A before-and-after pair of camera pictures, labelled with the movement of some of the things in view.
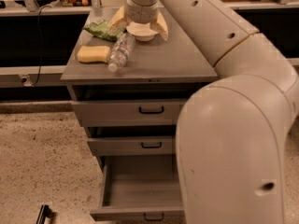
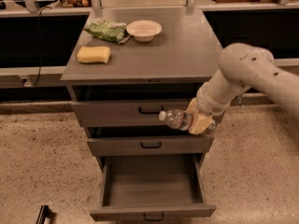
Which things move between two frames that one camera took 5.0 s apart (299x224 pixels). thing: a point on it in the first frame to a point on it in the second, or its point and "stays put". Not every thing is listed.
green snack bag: (103, 29) stays put
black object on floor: (45, 212) stays put
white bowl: (141, 31) stays put
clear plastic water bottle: (121, 50) to (177, 119)
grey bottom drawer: (140, 189) stays put
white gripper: (142, 13) to (207, 104)
